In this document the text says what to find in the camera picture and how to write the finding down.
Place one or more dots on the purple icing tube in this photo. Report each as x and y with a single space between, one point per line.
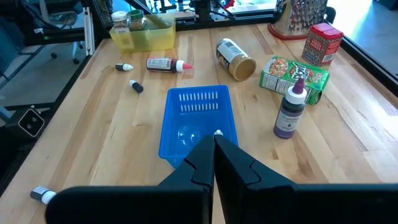
290 115

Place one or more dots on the black dropper bottle white cap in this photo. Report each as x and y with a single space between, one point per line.
137 87
122 67

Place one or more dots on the blue plastic basket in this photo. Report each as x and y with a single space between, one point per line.
192 118

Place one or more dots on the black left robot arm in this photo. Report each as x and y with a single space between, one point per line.
202 9

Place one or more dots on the green lid spice jar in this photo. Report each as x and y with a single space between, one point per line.
136 20

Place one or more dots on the green label dropper bottle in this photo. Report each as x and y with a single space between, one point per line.
42 194

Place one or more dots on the yellow plastic bin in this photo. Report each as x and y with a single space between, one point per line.
149 37

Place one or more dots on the green Apple Jacks cereal box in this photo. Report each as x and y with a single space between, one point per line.
292 77

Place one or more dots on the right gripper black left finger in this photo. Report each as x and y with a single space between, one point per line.
140 205

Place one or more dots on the red lid spice container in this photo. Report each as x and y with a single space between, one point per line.
321 45

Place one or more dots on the black office chair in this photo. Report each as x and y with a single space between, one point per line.
59 18

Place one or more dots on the black table-level camera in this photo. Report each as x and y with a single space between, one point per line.
31 123

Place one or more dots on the red icing tube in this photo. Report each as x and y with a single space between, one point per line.
164 64

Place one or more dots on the glass jar with gold lid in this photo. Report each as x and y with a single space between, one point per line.
236 59

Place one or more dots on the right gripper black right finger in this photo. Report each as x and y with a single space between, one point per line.
295 205

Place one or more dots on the white metal bar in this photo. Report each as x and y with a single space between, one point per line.
88 31

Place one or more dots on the black table edge rail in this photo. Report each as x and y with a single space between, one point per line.
370 63
57 96
224 21

